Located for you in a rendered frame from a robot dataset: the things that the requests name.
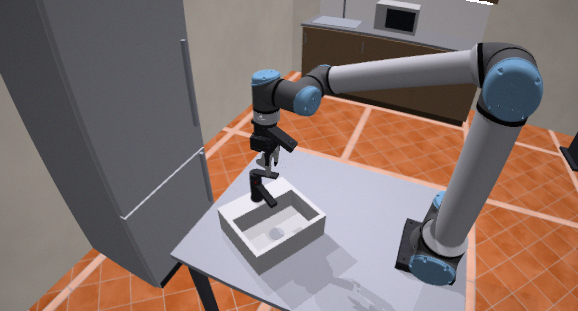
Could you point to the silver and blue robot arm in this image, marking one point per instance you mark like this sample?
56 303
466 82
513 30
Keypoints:
512 90

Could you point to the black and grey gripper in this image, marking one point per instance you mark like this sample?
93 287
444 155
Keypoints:
259 141

